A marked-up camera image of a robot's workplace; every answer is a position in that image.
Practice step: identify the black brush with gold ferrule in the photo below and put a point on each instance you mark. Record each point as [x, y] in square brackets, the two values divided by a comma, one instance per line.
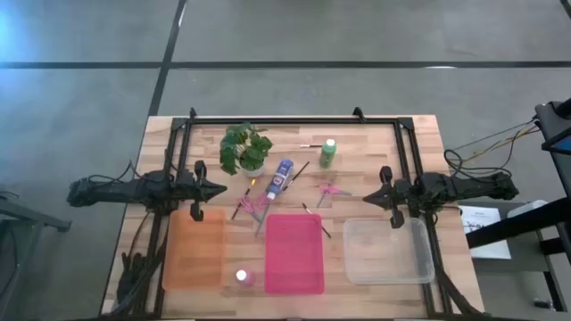
[243, 199]

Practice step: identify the grey metal stand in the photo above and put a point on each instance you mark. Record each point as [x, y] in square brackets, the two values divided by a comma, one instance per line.
[31, 217]

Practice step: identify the black aluminium table frame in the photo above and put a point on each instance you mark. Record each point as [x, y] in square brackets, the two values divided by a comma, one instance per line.
[290, 120]

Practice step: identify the clear plastic bin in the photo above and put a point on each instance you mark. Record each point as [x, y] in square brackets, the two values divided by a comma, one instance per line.
[388, 263]

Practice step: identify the red paint bottle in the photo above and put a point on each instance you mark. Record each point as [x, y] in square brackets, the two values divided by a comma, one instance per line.
[244, 277]

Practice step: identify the thin black paint brush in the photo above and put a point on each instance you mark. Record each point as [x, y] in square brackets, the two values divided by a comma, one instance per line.
[325, 230]

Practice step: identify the long black brush silver ferrule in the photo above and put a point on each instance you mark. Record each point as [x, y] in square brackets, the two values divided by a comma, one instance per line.
[300, 171]

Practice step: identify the blue paint bottle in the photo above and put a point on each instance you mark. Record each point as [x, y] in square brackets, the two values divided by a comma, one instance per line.
[280, 176]

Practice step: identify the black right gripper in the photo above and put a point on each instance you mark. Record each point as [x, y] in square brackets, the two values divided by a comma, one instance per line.
[396, 194]

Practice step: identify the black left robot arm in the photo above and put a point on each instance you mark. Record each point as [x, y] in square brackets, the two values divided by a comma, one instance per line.
[134, 189]

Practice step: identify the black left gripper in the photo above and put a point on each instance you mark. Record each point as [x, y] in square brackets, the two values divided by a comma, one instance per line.
[198, 189]

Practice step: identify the white paper sheet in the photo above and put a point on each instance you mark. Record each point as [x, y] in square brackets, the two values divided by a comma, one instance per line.
[495, 254]

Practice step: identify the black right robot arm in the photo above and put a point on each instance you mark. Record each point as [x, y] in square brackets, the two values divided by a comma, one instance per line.
[468, 187]

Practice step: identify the green paint bottle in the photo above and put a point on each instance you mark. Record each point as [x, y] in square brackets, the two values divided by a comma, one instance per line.
[328, 156]

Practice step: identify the pink plastic bin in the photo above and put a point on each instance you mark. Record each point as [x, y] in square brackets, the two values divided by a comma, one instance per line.
[294, 254]

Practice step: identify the green plant in white pot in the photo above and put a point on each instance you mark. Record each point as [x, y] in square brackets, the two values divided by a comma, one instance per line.
[245, 147]

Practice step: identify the computer monitor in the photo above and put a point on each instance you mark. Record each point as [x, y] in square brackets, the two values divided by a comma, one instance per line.
[555, 125]

